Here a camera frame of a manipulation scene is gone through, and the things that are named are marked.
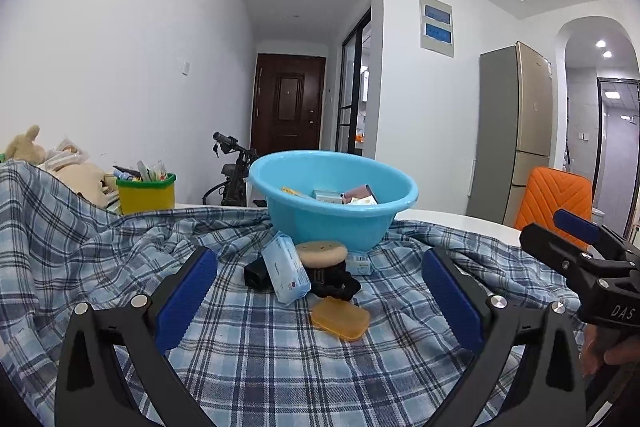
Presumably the blue plaid cloth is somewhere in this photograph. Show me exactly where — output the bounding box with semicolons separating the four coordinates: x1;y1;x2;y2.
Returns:
0;159;588;427

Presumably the orange chair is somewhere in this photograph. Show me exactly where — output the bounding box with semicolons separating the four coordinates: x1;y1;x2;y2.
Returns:
514;167;595;253

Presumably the black framed glass door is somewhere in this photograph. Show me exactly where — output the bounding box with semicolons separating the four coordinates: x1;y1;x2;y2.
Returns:
335;7;373;154

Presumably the pale blue tissue pack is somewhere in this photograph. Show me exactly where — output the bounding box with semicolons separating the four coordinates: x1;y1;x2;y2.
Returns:
261;231;312;305

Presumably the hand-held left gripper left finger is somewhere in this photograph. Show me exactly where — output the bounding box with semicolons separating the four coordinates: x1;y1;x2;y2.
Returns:
54;246;218;427

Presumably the black charger with cable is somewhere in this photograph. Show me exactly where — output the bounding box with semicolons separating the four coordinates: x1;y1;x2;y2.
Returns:
243;256;362;300

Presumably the gold and grey refrigerator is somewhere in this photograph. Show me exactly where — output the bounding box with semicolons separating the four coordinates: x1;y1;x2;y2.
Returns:
466;41;555;228

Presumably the red and white cigarette pack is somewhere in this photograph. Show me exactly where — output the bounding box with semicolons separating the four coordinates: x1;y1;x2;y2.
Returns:
342;184;376;202

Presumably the small pale blue box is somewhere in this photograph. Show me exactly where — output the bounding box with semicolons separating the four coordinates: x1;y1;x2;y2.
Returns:
346;252;373;276

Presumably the orange soap bar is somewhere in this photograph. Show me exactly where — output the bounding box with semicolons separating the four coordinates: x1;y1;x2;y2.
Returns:
310;297;372;342

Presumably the heap of small packets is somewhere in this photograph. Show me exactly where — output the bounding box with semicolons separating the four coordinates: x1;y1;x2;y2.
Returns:
112;159;168;182

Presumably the grey interior door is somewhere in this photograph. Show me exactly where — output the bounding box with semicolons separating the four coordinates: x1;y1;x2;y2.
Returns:
596;78;640;235

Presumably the light blue plastic basin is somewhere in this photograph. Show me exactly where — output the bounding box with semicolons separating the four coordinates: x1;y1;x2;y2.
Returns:
248;150;420;253

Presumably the yellow bin with green rim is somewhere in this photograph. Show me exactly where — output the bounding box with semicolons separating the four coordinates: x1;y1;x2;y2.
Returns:
116;173;177;215

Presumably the dark brown door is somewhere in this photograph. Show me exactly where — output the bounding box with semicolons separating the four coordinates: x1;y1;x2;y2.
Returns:
250;53;327;158

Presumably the round beige sponge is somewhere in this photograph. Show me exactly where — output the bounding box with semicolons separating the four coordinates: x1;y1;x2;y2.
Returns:
295;240;349;269

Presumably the person's right hand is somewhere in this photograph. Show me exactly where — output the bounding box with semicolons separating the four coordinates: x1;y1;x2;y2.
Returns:
580;323;640;378

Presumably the wall electrical panel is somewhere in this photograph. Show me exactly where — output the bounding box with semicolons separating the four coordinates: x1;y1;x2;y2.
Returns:
418;0;456;58

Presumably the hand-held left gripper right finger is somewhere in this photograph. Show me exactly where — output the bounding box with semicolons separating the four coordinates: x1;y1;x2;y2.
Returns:
422;246;587;427

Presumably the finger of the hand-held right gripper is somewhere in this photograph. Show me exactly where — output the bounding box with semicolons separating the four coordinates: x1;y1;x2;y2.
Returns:
520;223;640;293
553;208;640;265

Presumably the beige plush toy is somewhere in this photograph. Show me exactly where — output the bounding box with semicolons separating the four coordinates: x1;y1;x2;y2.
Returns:
5;125;116;208

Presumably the black electric bicycle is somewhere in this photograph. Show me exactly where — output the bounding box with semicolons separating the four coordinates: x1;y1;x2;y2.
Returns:
202;132;261;208

